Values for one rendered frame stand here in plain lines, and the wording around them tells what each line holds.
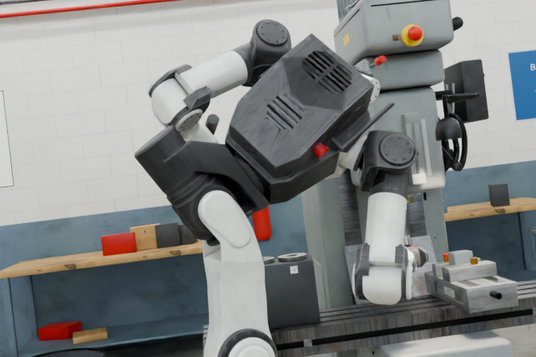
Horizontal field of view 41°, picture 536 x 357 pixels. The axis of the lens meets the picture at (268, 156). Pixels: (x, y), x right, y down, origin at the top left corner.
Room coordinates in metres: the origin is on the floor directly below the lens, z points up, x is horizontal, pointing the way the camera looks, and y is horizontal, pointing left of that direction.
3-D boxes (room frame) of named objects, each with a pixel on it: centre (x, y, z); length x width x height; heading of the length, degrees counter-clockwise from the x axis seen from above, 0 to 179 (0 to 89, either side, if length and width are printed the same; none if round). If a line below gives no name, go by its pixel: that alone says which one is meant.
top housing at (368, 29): (2.23, -0.42, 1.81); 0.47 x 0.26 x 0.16; 5
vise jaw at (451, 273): (2.17, -0.57, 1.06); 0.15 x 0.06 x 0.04; 97
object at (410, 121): (2.10, -0.43, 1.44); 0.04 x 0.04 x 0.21; 5
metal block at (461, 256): (2.22, -0.56, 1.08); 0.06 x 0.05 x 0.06; 97
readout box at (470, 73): (2.54, -0.73, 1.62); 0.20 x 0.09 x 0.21; 5
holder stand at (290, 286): (2.18, 0.01, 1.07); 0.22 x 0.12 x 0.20; 89
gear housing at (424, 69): (2.26, -0.42, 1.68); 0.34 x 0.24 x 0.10; 5
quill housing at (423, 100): (2.22, -0.42, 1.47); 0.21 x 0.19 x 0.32; 95
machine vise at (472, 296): (2.20, -0.56, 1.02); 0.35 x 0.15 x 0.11; 7
